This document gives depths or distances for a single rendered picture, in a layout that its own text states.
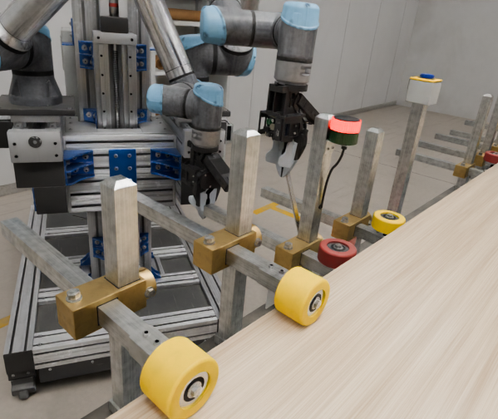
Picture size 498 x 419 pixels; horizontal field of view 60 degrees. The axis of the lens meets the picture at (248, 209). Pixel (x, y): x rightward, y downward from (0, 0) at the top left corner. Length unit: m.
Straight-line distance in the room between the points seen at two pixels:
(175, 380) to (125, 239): 0.21
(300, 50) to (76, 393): 1.46
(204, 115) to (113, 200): 0.55
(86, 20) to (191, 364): 1.32
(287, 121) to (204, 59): 0.65
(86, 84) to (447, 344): 1.38
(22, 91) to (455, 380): 1.30
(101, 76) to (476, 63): 7.71
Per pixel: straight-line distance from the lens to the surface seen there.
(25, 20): 1.30
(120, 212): 0.60
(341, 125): 0.90
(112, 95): 1.62
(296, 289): 0.67
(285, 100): 0.92
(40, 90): 1.47
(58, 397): 1.87
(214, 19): 0.97
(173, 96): 1.12
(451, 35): 8.87
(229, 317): 0.90
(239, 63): 1.53
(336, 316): 0.75
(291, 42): 0.92
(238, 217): 0.78
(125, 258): 0.64
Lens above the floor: 1.34
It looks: 24 degrees down
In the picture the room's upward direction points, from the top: 5 degrees clockwise
